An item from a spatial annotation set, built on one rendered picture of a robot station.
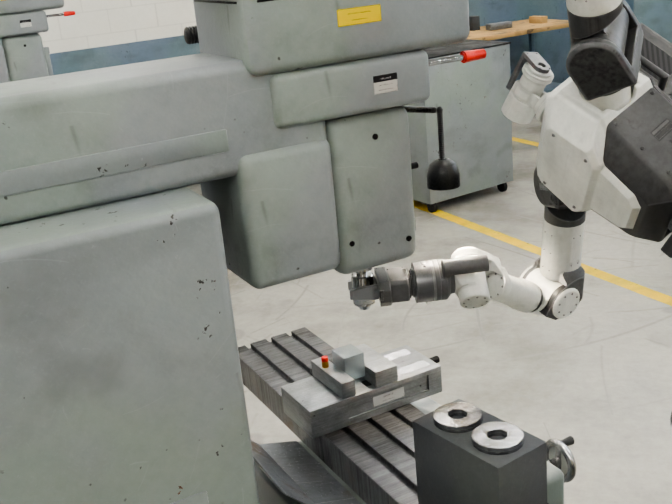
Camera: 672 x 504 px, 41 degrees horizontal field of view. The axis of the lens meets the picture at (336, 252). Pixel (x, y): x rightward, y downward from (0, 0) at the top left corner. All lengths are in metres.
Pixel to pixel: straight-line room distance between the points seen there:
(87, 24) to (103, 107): 6.79
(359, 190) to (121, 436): 0.63
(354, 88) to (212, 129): 0.28
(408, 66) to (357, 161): 0.20
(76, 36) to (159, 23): 0.75
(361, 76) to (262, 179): 0.27
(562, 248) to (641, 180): 0.42
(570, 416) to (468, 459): 2.30
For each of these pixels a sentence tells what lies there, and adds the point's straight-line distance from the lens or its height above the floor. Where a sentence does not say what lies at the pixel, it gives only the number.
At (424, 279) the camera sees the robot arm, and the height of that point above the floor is 1.26.
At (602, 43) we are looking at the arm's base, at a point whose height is 1.74.
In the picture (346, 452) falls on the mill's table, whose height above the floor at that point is 0.91.
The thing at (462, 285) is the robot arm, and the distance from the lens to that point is 1.91.
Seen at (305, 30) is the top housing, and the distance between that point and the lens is 1.62.
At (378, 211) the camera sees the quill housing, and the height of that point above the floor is 1.43.
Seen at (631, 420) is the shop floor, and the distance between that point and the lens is 3.89.
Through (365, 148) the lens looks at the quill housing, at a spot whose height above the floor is 1.56.
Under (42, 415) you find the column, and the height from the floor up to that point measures 1.28.
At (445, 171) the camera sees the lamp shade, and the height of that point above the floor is 1.45.
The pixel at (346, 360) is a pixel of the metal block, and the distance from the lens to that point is 2.06.
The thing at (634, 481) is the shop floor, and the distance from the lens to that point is 3.53.
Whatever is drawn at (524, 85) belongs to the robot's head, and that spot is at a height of 1.64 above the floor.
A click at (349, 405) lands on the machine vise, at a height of 0.96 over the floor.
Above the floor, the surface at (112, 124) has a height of 1.69.
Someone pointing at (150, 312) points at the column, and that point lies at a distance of 1.49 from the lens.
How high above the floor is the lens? 1.95
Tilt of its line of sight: 19 degrees down
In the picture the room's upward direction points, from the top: 5 degrees counter-clockwise
